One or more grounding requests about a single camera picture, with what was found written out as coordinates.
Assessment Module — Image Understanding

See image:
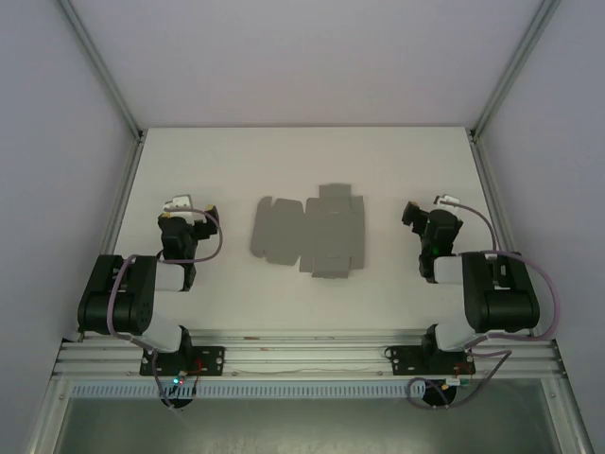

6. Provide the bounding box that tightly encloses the grey paper box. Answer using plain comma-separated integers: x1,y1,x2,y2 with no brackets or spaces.
249,183,368,281

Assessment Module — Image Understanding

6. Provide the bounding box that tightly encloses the grey metal panel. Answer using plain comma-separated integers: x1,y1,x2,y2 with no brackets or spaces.
50,395,574,454

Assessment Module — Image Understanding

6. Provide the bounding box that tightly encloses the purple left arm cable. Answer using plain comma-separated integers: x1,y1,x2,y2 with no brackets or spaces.
107,208,225,409

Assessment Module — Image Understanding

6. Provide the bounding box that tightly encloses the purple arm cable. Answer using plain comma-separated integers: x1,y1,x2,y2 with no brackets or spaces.
406,196,562,410
107,208,225,409

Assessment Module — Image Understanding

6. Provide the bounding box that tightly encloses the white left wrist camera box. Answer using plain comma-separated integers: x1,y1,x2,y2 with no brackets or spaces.
162,193,196,224

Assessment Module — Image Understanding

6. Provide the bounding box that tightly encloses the aluminium side rail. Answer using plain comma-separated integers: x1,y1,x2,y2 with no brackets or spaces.
77,133,146,342
467,131,541,340

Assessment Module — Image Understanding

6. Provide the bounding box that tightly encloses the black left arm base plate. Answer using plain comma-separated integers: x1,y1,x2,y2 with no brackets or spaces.
138,345,226,377

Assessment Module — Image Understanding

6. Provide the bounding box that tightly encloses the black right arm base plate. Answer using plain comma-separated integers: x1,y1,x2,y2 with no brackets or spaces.
384,344,476,378

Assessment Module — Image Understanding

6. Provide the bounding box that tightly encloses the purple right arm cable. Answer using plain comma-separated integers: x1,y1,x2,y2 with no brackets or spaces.
406,196,562,410

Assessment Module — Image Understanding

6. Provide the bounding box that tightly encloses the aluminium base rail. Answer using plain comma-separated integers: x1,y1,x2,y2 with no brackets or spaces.
51,327,566,380

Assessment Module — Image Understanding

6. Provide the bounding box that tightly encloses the black round cable grommet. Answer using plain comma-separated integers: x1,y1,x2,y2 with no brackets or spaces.
421,379,458,409
160,394,196,410

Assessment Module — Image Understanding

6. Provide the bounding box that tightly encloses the aluminium corner post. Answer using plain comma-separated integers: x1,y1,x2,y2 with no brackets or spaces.
58,0,145,141
469,0,562,141

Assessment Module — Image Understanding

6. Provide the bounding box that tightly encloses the slotted grey cable duct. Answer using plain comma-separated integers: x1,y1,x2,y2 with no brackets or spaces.
69,383,429,400

